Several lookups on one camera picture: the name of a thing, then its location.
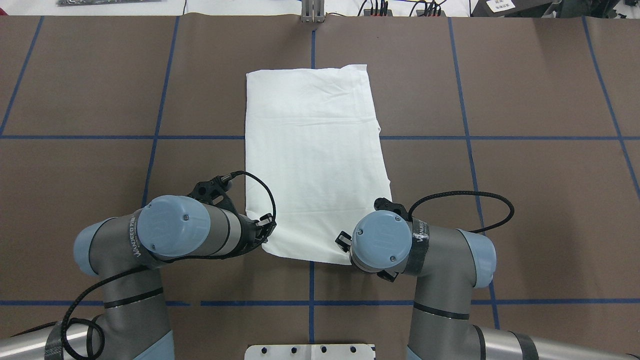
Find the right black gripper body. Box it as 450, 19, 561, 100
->
334, 197, 408, 283

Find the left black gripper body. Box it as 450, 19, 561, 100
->
187, 180, 278, 258

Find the white long-sleeve printed shirt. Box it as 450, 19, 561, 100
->
244, 64, 391, 265

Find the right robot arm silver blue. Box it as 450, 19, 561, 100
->
335, 197, 638, 360

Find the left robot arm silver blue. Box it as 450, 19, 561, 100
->
1, 171, 277, 360

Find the white mounting plate with holes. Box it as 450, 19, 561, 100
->
244, 343, 377, 360

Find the orange black connector box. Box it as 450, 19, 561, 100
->
411, 0, 446, 18
358, 0, 393, 17

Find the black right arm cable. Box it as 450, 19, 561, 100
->
406, 191, 516, 235

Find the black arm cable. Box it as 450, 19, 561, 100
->
406, 191, 516, 235
57, 170, 278, 360

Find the aluminium frame post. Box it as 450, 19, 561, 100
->
301, 0, 326, 24

